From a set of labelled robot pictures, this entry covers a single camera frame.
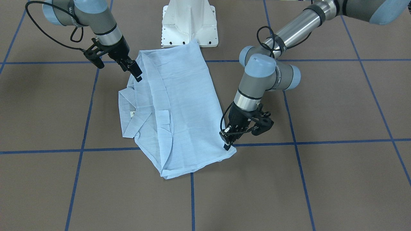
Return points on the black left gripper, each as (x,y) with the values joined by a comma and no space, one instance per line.
(237,117)

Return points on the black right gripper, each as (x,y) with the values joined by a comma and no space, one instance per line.
(120,51)

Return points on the light blue button-up shirt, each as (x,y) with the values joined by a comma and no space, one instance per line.
(173,114)

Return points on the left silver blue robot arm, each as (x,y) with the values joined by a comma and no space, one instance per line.
(263,67)

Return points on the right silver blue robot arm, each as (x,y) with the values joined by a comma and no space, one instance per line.
(96,15)

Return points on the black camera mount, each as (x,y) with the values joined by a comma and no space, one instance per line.
(93,54)
(262,120)

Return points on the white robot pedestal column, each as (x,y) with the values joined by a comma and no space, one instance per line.
(186,20)

